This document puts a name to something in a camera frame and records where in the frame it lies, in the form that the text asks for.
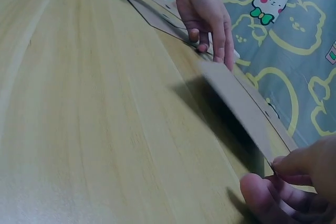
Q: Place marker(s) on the person's right hand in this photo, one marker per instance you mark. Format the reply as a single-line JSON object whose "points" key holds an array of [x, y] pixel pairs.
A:
{"points": [[302, 197]]}

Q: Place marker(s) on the person's left fingers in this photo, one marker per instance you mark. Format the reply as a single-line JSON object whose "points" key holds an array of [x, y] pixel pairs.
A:
{"points": [[219, 40]]}

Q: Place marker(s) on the person's left hand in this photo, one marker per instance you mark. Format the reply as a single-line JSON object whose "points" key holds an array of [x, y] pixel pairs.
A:
{"points": [[199, 1]]}

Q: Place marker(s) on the person's right fingers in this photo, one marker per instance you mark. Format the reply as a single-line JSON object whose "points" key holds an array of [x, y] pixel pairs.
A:
{"points": [[265, 200]]}

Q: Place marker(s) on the person's right thumb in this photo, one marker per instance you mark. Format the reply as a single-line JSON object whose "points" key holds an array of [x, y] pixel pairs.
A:
{"points": [[302, 159]]}

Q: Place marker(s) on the brown cardboard box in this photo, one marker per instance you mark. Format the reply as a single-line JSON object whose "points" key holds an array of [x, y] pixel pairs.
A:
{"points": [[236, 90]]}

